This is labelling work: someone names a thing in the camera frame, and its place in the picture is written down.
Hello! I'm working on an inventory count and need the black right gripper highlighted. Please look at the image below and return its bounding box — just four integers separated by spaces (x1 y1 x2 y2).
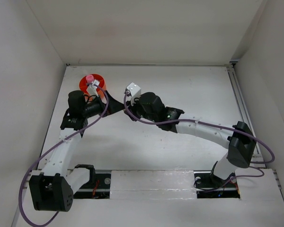
124 94 158 123

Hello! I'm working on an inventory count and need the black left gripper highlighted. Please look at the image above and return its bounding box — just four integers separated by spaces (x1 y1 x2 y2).
82 91 126 118

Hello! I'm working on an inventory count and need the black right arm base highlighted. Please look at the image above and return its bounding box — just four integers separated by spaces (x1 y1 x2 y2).
193 161 240 199

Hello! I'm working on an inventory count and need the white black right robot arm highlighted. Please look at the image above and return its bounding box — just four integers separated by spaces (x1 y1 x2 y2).
124 91 256 186

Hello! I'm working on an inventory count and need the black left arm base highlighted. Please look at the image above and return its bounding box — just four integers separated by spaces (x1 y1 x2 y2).
66 164 111 199

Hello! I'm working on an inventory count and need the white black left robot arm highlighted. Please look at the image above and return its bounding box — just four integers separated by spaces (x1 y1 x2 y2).
29 90 124 212

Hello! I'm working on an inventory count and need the orange ribbed round container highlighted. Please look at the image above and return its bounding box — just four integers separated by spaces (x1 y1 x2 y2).
79 74 107 95

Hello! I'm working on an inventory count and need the white foam block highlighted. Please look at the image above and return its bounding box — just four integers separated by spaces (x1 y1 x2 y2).
110 170 197 200

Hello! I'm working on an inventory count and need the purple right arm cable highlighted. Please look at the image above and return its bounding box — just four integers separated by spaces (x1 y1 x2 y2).
123 91 275 192

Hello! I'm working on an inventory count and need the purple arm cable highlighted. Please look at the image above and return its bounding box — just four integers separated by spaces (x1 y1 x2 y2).
18 82 109 226
123 91 275 192

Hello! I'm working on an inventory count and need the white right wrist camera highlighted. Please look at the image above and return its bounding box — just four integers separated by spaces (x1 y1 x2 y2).
125 82 142 106

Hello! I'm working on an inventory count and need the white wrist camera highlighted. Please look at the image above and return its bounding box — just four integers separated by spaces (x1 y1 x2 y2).
87 80 100 96
125 82 142 106

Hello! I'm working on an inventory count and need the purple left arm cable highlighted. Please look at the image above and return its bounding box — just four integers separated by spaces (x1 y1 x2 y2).
18 82 109 226

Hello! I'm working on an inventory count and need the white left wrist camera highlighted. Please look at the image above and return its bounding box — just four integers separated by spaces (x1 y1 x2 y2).
87 80 100 96

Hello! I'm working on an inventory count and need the aluminium side rail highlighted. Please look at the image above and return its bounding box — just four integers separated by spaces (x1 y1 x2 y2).
227 61 282 192

